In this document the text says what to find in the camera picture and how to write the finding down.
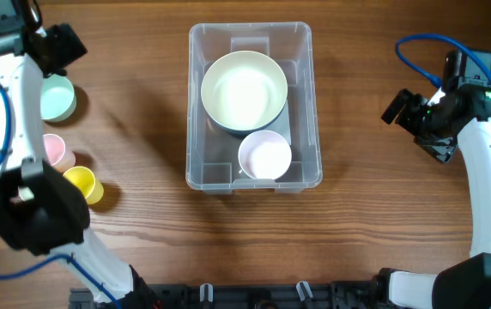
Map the mint green small bowl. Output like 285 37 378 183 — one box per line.
40 75 76 122

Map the pink cup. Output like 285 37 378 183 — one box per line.
43 134 76 173

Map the yellow cup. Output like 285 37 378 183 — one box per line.
63 166 104 205

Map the pink small bowl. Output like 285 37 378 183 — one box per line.
238 130 292 180

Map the cream bowl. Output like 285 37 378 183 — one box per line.
201 51 288 130

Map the dark blue bowl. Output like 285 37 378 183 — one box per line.
206 111 282 136

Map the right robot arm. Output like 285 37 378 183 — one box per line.
378 50 491 308

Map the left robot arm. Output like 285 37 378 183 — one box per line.
0 0 159 308

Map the clear plastic storage container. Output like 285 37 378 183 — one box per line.
185 21 323 194

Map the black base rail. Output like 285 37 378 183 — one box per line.
68 281 401 309

